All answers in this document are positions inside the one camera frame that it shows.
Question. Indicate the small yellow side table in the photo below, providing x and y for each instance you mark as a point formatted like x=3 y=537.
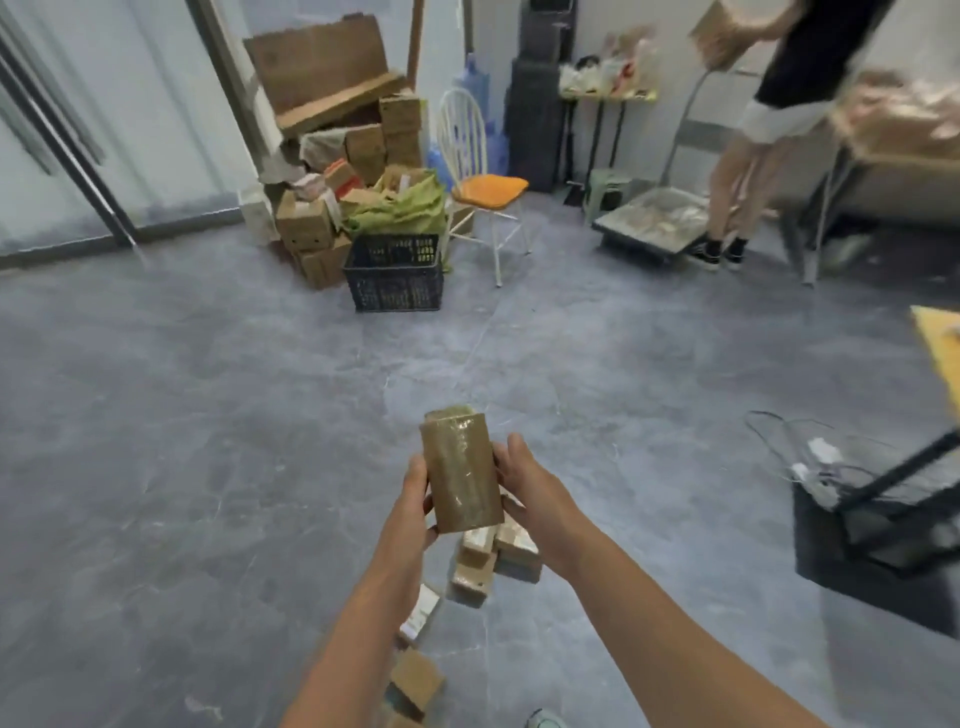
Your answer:
x=607 y=96

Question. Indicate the black storage crate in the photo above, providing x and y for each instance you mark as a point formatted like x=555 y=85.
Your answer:
x=394 y=277

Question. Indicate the person's right shoe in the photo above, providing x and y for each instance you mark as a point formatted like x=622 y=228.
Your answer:
x=546 y=720

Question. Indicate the pile of brown cardboard boxes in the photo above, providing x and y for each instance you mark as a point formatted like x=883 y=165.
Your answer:
x=476 y=570

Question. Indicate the cluster of bottles and packets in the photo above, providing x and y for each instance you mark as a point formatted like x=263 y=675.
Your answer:
x=615 y=67

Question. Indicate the white crumpled paper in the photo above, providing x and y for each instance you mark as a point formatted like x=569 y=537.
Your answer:
x=825 y=451

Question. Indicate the person's left forearm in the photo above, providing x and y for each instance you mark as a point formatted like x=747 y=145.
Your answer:
x=345 y=652

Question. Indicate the yellow green plastic bag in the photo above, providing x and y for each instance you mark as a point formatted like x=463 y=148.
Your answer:
x=397 y=210

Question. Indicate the green plastic stool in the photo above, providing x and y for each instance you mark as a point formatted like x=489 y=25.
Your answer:
x=607 y=191

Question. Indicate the white power strip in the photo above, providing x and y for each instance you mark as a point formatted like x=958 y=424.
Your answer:
x=814 y=484

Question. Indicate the white chair with orange seat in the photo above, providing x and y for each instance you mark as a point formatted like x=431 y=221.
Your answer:
x=487 y=191

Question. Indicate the black waste bin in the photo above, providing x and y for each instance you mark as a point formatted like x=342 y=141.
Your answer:
x=547 y=30

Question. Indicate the wooden table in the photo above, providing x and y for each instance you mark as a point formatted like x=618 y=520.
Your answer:
x=941 y=352
x=900 y=180

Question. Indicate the blue water jug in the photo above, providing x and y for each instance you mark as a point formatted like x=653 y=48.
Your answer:
x=496 y=150
x=474 y=82

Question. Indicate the tall brown box glossy tape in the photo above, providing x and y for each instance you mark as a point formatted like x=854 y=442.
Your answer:
x=461 y=472

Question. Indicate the person's left hand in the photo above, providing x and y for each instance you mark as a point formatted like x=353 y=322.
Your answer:
x=401 y=532

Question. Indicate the glass sliding door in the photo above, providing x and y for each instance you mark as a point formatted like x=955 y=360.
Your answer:
x=112 y=112

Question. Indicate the heap of large cardboard boxes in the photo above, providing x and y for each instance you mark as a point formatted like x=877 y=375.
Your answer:
x=322 y=60

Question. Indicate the black cabinet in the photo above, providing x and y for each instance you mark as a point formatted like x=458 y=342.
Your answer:
x=532 y=127

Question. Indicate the thin brown box wide label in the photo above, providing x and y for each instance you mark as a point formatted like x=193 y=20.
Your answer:
x=420 y=616

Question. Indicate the person's right hand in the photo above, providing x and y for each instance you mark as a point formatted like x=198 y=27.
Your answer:
x=544 y=510

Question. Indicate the wooden plank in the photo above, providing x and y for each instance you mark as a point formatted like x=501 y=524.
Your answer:
x=415 y=37

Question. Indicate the small brown cardboard box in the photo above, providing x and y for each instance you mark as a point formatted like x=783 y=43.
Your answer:
x=304 y=221

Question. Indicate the person's right forearm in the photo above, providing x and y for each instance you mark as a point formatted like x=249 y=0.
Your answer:
x=675 y=652

